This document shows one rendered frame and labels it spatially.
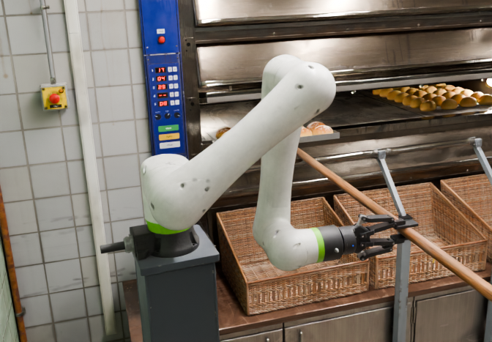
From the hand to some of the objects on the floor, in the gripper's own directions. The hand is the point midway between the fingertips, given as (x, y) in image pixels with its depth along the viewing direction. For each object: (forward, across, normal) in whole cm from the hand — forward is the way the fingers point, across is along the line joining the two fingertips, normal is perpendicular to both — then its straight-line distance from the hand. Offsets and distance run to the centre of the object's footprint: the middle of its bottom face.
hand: (404, 230), depth 155 cm
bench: (+47, +119, -87) cm, 155 cm away
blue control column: (-46, +120, -209) cm, 246 cm away
